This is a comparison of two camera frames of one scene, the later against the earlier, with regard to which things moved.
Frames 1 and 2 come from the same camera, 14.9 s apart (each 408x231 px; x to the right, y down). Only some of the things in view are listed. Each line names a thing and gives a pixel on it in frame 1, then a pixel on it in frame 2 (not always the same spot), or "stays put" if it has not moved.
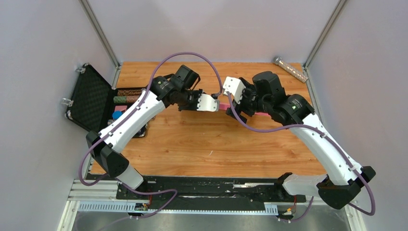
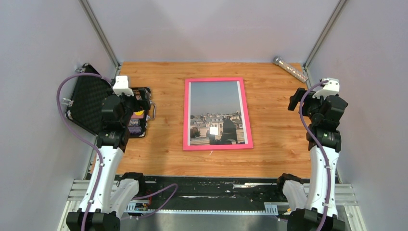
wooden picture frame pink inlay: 224,106 → 186,147
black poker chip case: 94,104 stays put
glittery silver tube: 278,61 stays put
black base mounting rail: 207,193 stays put
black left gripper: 197,94 → 139,105
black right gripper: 241,109 → 308,98
